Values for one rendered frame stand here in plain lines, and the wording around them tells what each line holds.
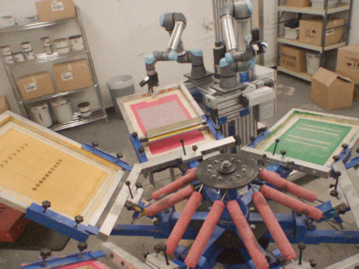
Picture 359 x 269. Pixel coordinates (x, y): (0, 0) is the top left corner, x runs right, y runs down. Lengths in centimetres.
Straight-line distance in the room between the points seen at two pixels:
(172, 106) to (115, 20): 336
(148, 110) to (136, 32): 339
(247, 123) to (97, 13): 341
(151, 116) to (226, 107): 64
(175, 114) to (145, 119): 24
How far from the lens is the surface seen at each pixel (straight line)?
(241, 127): 320
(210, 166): 160
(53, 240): 202
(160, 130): 230
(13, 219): 203
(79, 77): 540
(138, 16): 589
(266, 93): 284
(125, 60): 594
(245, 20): 267
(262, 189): 156
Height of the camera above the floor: 219
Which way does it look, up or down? 28 degrees down
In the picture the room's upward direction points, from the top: 8 degrees counter-clockwise
